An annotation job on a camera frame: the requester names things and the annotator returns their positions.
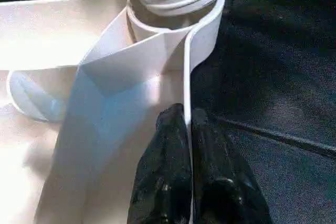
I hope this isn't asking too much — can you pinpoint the white plastic table top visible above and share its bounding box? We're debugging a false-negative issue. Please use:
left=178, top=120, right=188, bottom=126
left=0, top=0, right=227, bottom=224

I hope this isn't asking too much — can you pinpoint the black plastic mat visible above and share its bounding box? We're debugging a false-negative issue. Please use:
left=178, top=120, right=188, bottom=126
left=0, top=0, right=336, bottom=224

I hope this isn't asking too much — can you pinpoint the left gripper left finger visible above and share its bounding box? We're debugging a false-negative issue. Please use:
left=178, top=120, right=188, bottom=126
left=128, top=103, right=193, bottom=224

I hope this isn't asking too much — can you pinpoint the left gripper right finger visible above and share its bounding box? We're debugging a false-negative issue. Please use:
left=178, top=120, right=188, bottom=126
left=190, top=108, right=274, bottom=224

